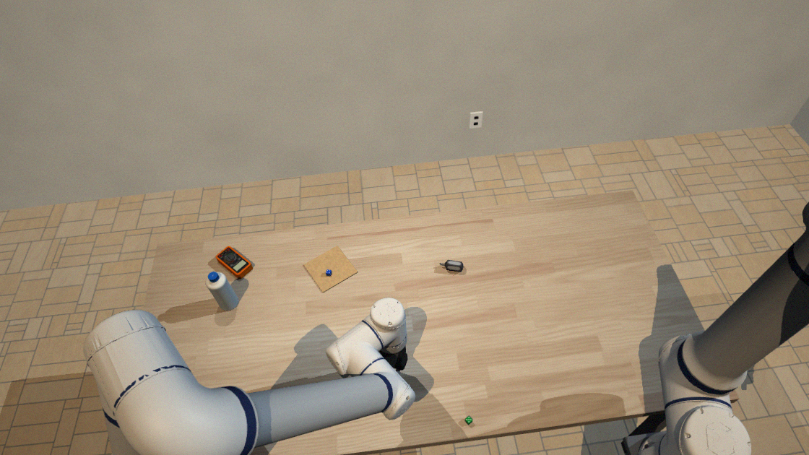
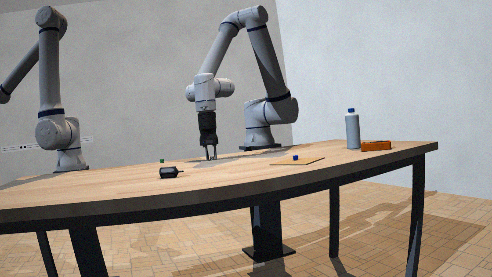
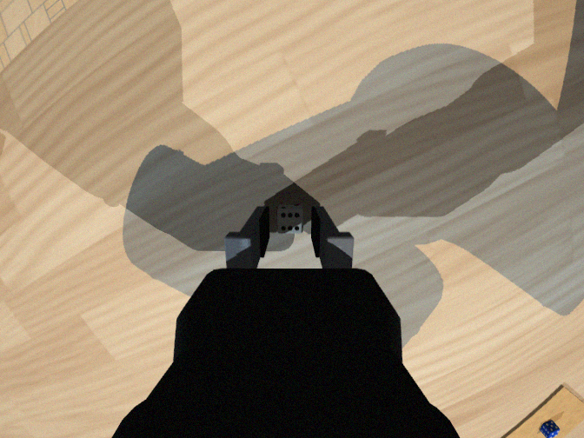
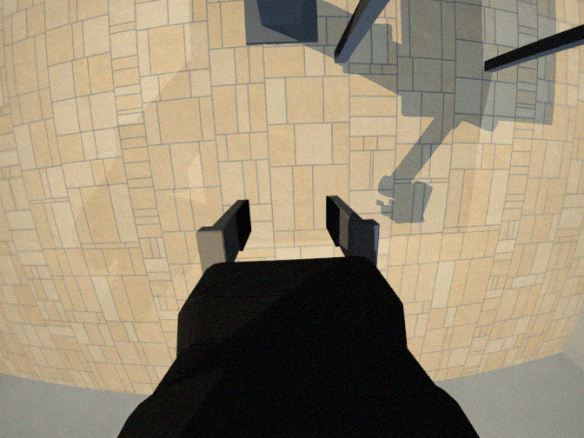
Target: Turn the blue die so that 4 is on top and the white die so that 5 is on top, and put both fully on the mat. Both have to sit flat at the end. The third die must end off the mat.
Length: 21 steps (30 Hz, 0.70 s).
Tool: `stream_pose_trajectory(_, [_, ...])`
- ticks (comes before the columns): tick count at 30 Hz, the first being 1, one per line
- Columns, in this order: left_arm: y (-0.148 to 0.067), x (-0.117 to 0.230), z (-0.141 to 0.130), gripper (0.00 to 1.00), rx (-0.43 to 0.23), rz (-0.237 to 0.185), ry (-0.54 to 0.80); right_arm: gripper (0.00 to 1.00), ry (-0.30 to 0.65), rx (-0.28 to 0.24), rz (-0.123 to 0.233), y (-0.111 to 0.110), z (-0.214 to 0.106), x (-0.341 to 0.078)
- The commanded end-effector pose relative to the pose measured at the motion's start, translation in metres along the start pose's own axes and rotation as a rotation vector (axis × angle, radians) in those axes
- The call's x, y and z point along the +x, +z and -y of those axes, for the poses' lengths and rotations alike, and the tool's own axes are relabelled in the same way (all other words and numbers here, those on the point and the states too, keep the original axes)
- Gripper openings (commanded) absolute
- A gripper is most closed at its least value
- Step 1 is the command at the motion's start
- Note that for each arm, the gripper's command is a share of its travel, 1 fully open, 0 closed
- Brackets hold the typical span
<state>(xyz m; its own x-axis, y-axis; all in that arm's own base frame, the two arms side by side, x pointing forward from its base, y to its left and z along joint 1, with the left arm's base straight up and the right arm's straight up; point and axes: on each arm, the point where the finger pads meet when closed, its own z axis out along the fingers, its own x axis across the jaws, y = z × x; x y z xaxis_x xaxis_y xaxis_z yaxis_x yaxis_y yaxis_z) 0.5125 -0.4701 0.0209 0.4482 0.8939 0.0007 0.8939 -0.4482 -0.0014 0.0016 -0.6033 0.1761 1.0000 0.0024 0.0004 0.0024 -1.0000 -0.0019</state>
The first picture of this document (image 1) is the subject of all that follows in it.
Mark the orange square mat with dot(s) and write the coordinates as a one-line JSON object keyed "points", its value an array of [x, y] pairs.
{"points": [[333, 260]]}

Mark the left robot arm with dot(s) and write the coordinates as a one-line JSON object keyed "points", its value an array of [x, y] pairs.
{"points": [[153, 403]]}

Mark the grey plastic bottle with blue cap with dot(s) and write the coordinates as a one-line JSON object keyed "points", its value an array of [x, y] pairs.
{"points": [[221, 290]]}

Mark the orange digital multimeter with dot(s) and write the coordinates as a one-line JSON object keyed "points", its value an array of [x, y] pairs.
{"points": [[234, 262]]}

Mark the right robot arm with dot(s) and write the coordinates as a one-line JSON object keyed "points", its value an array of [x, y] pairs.
{"points": [[694, 371]]}

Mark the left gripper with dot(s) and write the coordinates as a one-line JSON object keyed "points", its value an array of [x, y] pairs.
{"points": [[396, 357]]}

